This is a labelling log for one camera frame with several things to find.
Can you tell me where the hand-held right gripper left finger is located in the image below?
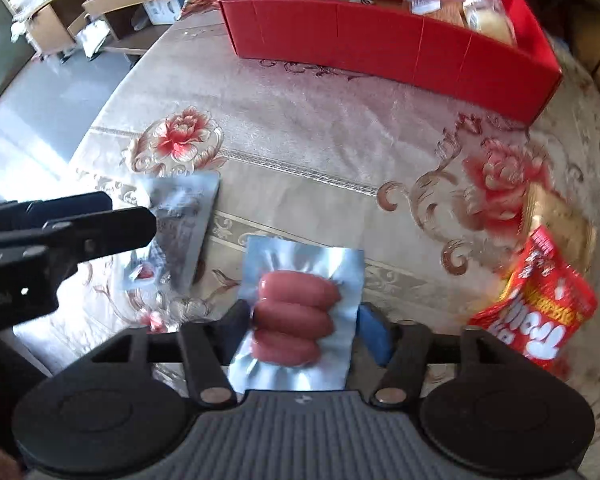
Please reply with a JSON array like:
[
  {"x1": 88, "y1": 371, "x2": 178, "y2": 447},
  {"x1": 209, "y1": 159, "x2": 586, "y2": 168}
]
[{"x1": 87, "y1": 301, "x2": 253, "y2": 407}]

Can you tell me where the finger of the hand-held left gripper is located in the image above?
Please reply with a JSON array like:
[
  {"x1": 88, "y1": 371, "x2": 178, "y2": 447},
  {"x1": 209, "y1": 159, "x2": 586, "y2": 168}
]
[
  {"x1": 0, "y1": 191, "x2": 114, "y2": 233},
  {"x1": 0, "y1": 206, "x2": 157, "y2": 266}
]

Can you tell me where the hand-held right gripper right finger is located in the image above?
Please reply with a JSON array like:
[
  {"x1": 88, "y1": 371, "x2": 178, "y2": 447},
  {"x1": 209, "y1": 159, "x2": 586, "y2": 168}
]
[{"x1": 358, "y1": 303, "x2": 517, "y2": 407}]

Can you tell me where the vacuum-sealed sausage pack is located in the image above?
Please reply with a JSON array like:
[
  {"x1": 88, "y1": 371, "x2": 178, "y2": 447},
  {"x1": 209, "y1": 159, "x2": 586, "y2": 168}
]
[{"x1": 228, "y1": 234, "x2": 366, "y2": 393}]

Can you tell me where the silver snack packet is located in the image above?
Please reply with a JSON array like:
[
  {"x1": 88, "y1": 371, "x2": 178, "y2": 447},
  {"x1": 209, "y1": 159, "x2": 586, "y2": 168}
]
[{"x1": 122, "y1": 172, "x2": 222, "y2": 291}]

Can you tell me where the red cardboard box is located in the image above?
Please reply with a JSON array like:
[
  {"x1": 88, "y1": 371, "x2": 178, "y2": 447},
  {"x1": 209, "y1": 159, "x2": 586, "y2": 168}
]
[{"x1": 219, "y1": 0, "x2": 564, "y2": 126}]

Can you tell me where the red snack packet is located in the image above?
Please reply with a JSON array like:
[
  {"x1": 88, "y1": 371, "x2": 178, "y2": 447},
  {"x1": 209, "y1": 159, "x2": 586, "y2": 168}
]
[{"x1": 467, "y1": 225, "x2": 599, "y2": 372}]

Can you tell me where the white plastic bag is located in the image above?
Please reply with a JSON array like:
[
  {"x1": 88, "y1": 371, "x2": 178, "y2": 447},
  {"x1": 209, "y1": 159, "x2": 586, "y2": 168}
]
[{"x1": 75, "y1": 22, "x2": 111, "y2": 58}]

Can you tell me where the floral beige tablecloth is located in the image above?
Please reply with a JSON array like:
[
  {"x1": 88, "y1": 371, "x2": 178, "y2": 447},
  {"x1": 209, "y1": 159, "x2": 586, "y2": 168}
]
[{"x1": 10, "y1": 0, "x2": 600, "y2": 480}]

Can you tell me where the golden snack packet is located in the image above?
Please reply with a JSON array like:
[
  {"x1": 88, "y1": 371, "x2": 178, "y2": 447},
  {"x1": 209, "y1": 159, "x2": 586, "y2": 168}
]
[{"x1": 500, "y1": 182, "x2": 598, "y2": 281}]

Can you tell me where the white and blue box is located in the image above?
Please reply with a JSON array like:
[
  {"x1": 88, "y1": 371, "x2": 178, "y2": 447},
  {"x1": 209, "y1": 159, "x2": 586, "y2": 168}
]
[{"x1": 144, "y1": 0, "x2": 185, "y2": 25}]

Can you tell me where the orange labelled bread packet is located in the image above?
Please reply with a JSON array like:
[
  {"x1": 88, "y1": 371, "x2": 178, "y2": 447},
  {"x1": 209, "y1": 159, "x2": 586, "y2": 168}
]
[{"x1": 400, "y1": 0, "x2": 468, "y2": 28}]

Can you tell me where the clear round bread packet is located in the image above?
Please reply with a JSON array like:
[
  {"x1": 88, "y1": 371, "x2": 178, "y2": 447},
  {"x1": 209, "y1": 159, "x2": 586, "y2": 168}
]
[{"x1": 462, "y1": 0, "x2": 520, "y2": 47}]

